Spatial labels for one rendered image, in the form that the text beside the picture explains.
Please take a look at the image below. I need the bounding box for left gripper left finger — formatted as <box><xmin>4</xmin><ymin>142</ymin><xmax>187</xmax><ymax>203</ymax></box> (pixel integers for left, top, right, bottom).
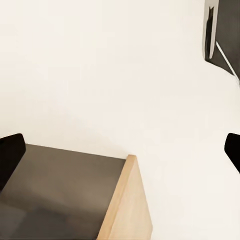
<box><xmin>0</xmin><ymin>132</ymin><xmax>26</xmax><ymax>193</ymax></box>

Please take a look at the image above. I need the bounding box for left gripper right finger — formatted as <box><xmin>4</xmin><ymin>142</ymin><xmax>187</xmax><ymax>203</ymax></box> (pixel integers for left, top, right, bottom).
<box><xmin>224</xmin><ymin>132</ymin><xmax>240</xmax><ymax>172</ymax></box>

